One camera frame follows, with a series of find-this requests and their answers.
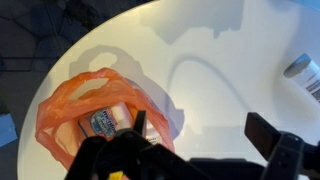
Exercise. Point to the orange plastic bag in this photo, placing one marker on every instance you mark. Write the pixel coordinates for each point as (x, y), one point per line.
(63, 120)

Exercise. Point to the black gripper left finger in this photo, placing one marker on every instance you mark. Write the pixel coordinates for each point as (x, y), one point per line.
(116, 153)

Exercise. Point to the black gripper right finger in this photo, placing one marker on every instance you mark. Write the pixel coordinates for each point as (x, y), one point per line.
(286, 153)

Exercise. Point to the blue candy box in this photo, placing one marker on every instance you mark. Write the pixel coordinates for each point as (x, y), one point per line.
(105, 123)

